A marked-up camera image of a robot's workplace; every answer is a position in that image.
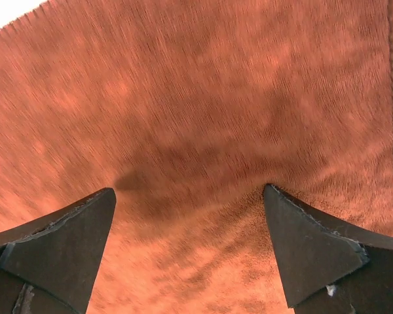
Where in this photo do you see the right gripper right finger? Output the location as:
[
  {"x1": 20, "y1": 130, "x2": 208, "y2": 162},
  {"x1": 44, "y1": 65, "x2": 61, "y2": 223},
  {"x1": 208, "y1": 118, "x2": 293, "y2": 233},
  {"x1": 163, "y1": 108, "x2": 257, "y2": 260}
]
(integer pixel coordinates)
[{"x1": 263, "y1": 184, "x2": 393, "y2": 314}]

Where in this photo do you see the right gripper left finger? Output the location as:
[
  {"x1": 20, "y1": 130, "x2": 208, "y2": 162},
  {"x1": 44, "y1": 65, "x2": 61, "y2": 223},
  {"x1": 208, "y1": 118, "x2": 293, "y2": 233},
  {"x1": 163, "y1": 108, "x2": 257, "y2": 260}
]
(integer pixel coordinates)
[{"x1": 0, "y1": 188, "x2": 116, "y2": 313}]

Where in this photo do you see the brown microfiber towel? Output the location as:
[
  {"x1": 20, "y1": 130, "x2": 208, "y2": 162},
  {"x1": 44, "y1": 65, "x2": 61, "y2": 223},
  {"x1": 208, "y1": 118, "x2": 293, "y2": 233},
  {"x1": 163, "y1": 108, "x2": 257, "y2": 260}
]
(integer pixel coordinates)
[{"x1": 0, "y1": 1, "x2": 393, "y2": 313}]

